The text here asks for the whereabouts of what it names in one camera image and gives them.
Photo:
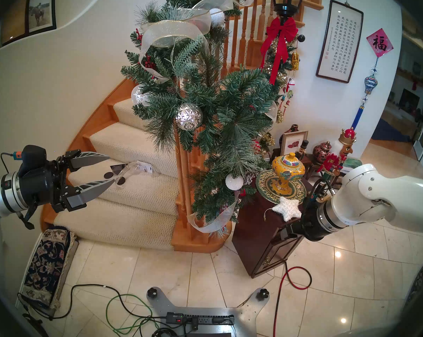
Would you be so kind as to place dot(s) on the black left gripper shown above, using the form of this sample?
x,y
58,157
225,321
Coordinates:
x,y
39,185

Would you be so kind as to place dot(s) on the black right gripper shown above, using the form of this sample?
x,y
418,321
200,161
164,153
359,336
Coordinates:
x,y
313,224

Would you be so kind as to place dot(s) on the white glitter star ornament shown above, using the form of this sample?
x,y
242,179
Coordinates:
x,y
288,208

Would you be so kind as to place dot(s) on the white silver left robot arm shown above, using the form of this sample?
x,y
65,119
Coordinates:
x,y
4,196

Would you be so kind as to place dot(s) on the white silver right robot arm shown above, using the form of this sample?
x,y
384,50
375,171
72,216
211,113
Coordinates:
x,y
390,199

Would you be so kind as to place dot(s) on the white glitter ball ornament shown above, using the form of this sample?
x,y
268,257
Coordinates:
x,y
234,182

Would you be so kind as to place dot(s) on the red ball ornament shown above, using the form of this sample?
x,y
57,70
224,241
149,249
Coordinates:
x,y
256,146

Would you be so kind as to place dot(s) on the clear silver ball ornament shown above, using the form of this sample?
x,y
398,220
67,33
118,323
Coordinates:
x,y
138,96

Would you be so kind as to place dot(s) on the silver faceted ball ornament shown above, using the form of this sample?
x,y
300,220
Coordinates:
x,y
188,117

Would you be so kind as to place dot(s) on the gold bell ornament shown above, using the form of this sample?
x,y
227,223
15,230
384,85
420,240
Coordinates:
x,y
295,60

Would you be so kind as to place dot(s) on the large white ball ornament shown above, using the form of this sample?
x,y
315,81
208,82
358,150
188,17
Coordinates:
x,y
217,17

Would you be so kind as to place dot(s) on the dark wood cabinet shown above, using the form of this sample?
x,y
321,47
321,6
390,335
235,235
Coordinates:
x,y
260,234

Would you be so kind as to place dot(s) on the clear safety glasses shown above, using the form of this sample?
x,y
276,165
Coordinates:
x,y
134,167

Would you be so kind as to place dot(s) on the green gold round plate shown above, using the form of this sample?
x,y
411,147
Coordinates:
x,y
267,187

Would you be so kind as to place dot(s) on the carpeted wooden staircase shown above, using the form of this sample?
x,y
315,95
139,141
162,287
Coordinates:
x,y
134,146

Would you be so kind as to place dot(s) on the yellow porcelain lidded jar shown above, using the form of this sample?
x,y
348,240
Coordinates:
x,y
288,167

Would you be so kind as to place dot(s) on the silver frosted pine cone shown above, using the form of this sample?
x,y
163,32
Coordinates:
x,y
249,178

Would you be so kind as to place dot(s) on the small dark wooden stool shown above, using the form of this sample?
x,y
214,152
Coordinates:
x,y
311,166

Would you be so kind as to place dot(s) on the tall red crowned nutcracker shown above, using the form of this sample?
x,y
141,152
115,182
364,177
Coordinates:
x,y
332,162

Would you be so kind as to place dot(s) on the small black-hat nutcracker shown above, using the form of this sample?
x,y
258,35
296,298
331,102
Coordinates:
x,y
302,150

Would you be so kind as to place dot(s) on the dark red cloisonne jar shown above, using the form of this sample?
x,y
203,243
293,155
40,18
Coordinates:
x,y
322,152

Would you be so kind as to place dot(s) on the folded patterned rug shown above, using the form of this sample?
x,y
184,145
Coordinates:
x,y
45,266

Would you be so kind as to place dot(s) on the green jade carving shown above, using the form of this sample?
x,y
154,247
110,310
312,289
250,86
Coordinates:
x,y
353,162

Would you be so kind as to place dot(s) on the dark red vase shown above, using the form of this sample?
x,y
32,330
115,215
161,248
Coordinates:
x,y
294,127

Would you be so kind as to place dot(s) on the black power strip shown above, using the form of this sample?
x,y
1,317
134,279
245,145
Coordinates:
x,y
204,319

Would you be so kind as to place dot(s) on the green pine garland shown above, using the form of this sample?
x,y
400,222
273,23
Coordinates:
x,y
232,108

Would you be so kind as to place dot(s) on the gold tinsel lamp garland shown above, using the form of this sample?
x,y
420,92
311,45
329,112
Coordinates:
x,y
281,78

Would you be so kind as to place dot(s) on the framed horse photo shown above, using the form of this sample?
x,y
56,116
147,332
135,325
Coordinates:
x,y
40,11

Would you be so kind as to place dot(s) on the sheer white gold-edged ribbon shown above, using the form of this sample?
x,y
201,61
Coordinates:
x,y
173,27

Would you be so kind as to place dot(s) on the small black ball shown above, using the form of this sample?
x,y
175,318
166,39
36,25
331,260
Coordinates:
x,y
301,38

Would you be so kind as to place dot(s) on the framed calligraphy scroll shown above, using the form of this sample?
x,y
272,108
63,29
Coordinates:
x,y
339,41

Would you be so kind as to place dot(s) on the red velvet bow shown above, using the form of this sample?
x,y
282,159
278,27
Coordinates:
x,y
281,34

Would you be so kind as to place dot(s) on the red fu charm blue tassel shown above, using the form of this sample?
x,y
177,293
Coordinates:
x,y
380,43

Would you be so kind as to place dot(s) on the black lantern lamp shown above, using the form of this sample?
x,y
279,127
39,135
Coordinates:
x,y
288,1

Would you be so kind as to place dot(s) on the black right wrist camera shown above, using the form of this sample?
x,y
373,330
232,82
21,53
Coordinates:
x,y
309,206

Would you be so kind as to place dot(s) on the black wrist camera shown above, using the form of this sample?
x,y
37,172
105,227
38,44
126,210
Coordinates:
x,y
309,206
32,157

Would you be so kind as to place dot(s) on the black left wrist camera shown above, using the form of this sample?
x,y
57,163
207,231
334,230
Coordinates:
x,y
32,157

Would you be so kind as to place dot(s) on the black base plate knob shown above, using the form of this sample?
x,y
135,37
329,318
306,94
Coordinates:
x,y
152,292
262,294

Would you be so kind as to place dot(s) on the small white picture frame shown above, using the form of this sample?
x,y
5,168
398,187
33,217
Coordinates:
x,y
293,143

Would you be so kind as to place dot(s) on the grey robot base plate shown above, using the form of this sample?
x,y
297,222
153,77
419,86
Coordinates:
x,y
246,315

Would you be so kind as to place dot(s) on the dark wooden picture frame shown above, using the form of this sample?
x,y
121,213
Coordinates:
x,y
15,20

